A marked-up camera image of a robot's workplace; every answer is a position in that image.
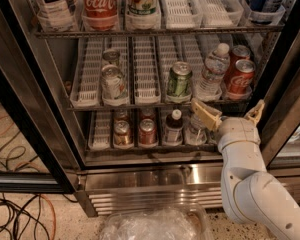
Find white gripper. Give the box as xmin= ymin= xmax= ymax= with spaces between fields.
xmin=191 ymin=98 xmax=265 ymax=152

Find red coke can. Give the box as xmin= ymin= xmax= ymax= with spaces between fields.
xmin=226 ymin=59 xmax=255 ymax=94
xmin=224 ymin=45 xmax=251 ymax=79

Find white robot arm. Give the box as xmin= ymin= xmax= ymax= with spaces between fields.
xmin=191 ymin=98 xmax=300 ymax=240

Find green can bottom shelf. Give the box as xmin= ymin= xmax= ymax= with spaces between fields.
xmin=209 ymin=131 xmax=218 ymax=144

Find middle shelf water bottle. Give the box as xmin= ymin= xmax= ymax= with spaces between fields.
xmin=199 ymin=43 xmax=230 ymax=96

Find shelf water bottle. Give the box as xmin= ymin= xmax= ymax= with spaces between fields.
xmin=186 ymin=114 xmax=207 ymax=146
xmin=199 ymin=43 xmax=230 ymax=96

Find bottom shelf water bottle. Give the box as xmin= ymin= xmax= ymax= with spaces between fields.
xmin=186 ymin=114 xmax=207 ymax=146

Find green soda can middle shelf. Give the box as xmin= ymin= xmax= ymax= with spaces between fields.
xmin=167 ymin=61 xmax=192 ymax=98

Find rear red can bottom shelf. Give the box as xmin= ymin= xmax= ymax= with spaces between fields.
xmin=139 ymin=108 xmax=156 ymax=120

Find red can shelf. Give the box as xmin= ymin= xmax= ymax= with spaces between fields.
xmin=139 ymin=108 xmax=156 ymax=120
xmin=139 ymin=119 xmax=156 ymax=145

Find front red can bottom shelf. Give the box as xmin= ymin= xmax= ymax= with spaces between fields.
xmin=139 ymin=119 xmax=156 ymax=145

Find front gold can bottom shelf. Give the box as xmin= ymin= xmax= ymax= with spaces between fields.
xmin=114 ymin=120 xmax=132 ymax=146

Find gold can shelf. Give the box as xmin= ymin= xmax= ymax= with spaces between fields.
xmin=114 ymin=120 xmax=132 ymax=146
xmin=114 ymin=110 xmax=129 ymax=122

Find rear gold can bottom shelf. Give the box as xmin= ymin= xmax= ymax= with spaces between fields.
xmin=114 ymin=110 xmax=129 ymax=122

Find front white soda can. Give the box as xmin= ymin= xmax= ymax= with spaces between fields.
xmin=101 ymin=64 xmax=126 ymax=100

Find white soda can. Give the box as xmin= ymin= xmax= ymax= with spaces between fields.
xmin=101 ymin=64 xmax=126 ymax=100
xmin=102 ymin=49 xmax=120 ymax=66

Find rear white soda can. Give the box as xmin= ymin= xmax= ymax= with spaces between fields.
xmin=102 ymin=49 xmax=120 ymax=66

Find stainless steel fridge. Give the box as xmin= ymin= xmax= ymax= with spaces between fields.
xmin=0 ymin=0 xmax=300 ymax=215

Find dark juice bottle white cap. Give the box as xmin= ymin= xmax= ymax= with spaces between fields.
xmin=164 ymin=109 xmax=183 ymax=143

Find clear plastic bin with bag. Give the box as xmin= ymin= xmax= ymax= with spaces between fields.
xmin=98 ymin=203 xmax=214 ymax=240

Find large coca-cola bottle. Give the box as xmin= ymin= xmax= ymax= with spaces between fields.
xmin=83 ymin=0 xmax=117 ymax=31

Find tea bottle white label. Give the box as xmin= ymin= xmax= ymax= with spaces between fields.
xmin=36 ymin=0 xmax=78 ymax=32

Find orange floor cable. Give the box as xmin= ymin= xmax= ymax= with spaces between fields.
xmin=0 ymin=114 xmax=57 ymax=240

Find black floor cables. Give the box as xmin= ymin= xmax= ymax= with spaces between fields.
xmin=0 ymin=130 xmax=78 ymax=240

